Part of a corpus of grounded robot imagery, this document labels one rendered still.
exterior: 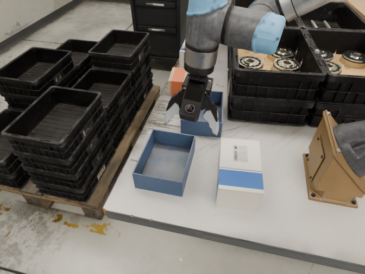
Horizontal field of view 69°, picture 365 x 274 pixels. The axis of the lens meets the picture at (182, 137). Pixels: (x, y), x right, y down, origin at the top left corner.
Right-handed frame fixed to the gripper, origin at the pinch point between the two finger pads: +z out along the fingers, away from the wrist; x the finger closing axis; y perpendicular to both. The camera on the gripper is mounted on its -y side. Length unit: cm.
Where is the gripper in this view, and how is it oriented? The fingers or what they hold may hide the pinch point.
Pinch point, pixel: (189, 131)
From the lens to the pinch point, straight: 74.0
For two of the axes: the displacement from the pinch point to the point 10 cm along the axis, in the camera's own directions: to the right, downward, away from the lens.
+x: -9.7, -2.2, 1.3
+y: 2.5, -6.6, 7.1
